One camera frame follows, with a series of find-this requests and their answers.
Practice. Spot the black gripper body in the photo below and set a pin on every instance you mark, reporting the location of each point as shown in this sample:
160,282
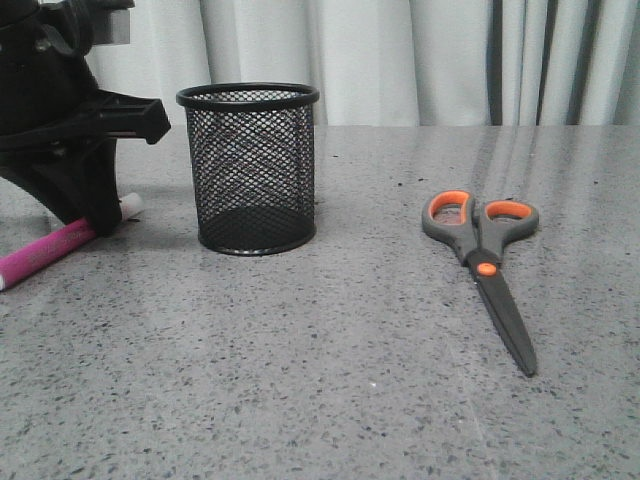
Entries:
48,92

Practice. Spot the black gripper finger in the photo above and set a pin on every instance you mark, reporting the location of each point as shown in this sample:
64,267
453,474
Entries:
74,179

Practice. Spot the pink marker pen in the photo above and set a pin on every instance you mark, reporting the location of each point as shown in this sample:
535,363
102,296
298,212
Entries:
39,254

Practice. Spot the black and orange scissors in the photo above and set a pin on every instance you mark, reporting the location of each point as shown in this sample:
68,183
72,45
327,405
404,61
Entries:
478,239

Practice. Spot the black mesh pen cup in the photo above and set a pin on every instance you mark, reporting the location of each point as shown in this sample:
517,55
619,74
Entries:
252,158

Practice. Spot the grey-white curtain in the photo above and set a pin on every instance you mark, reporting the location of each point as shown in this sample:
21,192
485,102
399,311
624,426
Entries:
394,63

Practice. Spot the silver camera mount block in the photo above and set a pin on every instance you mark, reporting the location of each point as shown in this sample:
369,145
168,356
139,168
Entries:
111,26

